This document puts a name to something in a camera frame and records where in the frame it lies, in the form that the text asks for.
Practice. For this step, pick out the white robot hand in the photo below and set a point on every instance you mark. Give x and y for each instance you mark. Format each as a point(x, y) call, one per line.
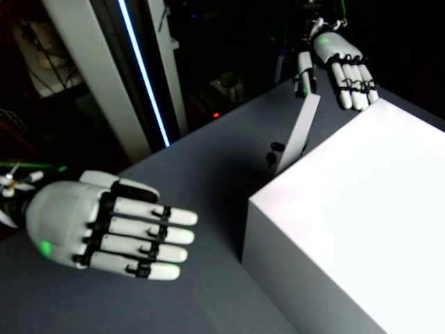
point(59, 215)
point(327, 45)

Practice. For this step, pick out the grey box lid flap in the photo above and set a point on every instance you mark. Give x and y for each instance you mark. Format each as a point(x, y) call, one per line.
point(301, 128)

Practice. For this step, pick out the large white box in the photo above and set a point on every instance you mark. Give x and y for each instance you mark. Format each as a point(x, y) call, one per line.
point(347, 215)

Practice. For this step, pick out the grey table cloth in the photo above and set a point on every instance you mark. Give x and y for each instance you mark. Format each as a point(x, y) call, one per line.
point(121, 306)

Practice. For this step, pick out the white metal column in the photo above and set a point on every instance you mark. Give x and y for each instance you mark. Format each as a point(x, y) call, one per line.
point(97, 69)

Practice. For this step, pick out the blue-white LED strip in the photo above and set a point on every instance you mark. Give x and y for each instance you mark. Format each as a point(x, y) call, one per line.
point(144, 73)

